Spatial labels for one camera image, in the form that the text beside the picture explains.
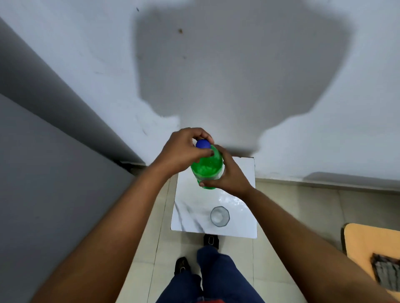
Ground person's left hand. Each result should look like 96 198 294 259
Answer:
149 127 215 181

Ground person's right hand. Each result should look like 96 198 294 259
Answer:
199 144 254 198

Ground green plastic bottle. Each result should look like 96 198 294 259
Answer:
191 144 225 190

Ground person's right forearm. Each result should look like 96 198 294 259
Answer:
241 187 400 303

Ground person's left forearm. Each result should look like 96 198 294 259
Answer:
31 164 172 303

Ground clear drinking glass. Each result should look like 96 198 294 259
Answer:
210 206 231 228

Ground black right shoe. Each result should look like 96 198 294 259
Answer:
203 234 219 250

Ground black shoe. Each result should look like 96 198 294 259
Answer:
174 257 191 276
203 234 219 250

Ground black left shoe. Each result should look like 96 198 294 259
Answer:
174 257 191 276

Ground blue jeans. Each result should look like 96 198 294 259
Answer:
156 246 265 303

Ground orange chair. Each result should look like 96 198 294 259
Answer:
341 223 400 302

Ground grey cloth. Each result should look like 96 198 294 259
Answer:
371 253 400 293

